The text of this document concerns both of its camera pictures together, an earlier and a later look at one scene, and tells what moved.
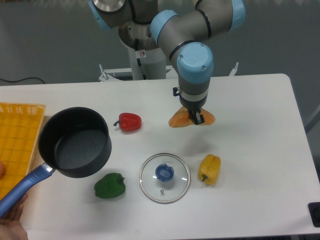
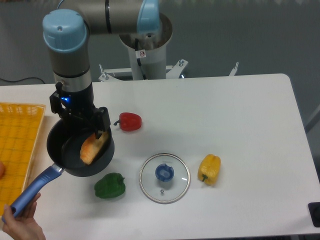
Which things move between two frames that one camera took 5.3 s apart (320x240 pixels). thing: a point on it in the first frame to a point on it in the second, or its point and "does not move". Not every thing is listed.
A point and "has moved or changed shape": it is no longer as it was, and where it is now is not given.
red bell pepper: (129, 121) does not move
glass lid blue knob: (164, 178) does not move
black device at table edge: (314, 209) does not move
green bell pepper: (111, 185) does not move
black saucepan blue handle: (74, 142) has moved or changed shape
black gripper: (192, 106) to (78, 111)
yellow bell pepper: (209, 169) does not move
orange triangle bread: (181, 118) to (92, 146)
